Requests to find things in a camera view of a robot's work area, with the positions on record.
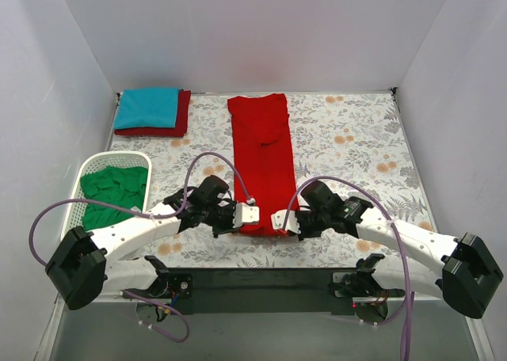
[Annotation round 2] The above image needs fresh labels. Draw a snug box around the folded dark red t-shirt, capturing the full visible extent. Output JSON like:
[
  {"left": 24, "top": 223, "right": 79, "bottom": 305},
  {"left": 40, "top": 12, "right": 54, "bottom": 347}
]
[{"left": 114, "top": 89, "right": 191, "bottom": 139}]

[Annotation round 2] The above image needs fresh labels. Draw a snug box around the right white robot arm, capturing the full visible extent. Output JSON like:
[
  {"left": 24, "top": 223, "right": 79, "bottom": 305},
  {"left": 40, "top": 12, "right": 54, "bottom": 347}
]
[{"left": 292, "top": 178, "right": 504, "bottom": 319}]

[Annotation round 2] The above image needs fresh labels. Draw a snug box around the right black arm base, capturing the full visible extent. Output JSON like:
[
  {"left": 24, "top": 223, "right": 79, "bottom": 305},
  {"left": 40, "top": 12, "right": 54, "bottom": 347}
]
[{"left": 330, "top": 253, "right": 405, "bottom": 323}]

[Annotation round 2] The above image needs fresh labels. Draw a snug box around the white plastic laundry basket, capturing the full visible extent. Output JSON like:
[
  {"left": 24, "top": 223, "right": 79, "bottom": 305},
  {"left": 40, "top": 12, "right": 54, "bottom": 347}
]
[{"left": 60, "top": 150, "right": 152, "bottom": 239}]

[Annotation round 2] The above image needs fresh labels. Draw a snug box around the folded teal t-shirt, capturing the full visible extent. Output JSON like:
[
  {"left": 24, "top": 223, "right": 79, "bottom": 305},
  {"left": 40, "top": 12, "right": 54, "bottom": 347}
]
[{"left": 113, "top": 87, "right": 179, "bottom": 130}]

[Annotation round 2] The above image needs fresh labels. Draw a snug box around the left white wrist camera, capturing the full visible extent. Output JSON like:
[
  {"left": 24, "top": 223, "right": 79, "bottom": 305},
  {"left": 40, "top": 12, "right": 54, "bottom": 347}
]
[{"left": 232, "top": 203, "right": 260, "bottom": 228}]

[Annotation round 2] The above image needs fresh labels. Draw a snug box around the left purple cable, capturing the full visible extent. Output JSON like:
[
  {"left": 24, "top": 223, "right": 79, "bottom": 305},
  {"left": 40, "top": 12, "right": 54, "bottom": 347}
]
[{"left": 29, "top": 150, "right": 257, "bottom": 343}]

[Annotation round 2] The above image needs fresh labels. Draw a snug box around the floral patterned table mat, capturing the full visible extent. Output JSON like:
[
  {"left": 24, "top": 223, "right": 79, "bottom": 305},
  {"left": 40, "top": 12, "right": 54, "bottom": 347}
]
[{"left": 110, "top": 93, "right": 433, "bottom": 268}]

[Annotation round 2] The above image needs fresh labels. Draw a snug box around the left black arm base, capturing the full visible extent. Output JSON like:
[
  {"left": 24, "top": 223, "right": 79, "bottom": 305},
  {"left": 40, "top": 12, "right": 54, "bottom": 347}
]
[{"left": 122, "top": 268, "right": 194, "bottom": 314}]

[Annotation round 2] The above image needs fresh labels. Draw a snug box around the aluminium rail frame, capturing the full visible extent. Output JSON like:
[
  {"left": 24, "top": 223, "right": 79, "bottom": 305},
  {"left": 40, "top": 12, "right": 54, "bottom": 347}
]
[{"left": 35, "top": 268, "right": 496, "bottom": 361}]

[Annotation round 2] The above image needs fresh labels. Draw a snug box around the green t-shirt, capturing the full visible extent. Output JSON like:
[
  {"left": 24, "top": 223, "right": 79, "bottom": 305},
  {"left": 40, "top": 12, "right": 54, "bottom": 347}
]
[{"left": 80, "top": 166, "right": 148, "bottom": 231}]

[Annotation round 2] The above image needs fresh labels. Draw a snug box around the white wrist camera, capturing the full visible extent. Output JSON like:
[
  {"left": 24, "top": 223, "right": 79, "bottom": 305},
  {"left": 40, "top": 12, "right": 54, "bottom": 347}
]
[
  {"left": 271, "top": 210, "right": 300, "bottom": 235},
  {"left": 232, "top": 203, "right": 260, "bottom": 228}
]

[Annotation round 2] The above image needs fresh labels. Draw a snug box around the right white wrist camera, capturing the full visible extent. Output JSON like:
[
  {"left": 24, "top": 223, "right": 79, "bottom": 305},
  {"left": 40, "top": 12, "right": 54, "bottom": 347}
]
[{"left": 271, "top": 210, "right": 300, "bottom": 235}]

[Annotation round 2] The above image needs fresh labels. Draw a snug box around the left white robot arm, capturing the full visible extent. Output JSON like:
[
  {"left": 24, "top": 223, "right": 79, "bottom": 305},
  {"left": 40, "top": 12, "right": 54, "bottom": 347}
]
[{"left": 45, "top": 176, "right": 238, "bottom": 310}]

